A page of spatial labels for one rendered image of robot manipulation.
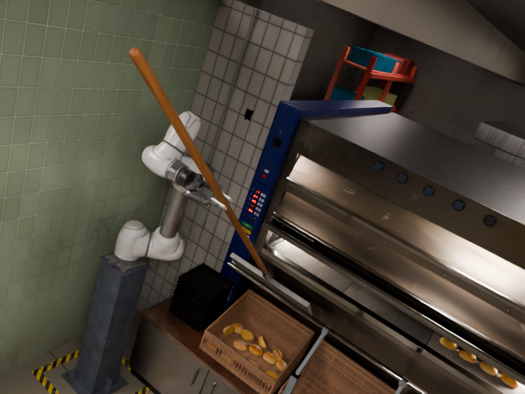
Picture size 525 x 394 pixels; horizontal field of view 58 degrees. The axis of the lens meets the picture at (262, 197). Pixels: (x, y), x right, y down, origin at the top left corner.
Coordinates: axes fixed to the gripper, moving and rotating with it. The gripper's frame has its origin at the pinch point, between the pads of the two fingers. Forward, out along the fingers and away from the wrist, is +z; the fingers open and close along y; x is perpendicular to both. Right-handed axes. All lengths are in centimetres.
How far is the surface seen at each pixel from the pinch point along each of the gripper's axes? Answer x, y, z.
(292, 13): -373, -402, -306
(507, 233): -88, -86, 95
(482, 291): -111, -60, 99
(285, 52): -62, -115, -62
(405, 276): -120, -48, 61
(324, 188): -104, -66, -5
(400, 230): -104, -66, 47
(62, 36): 8, -25, -120
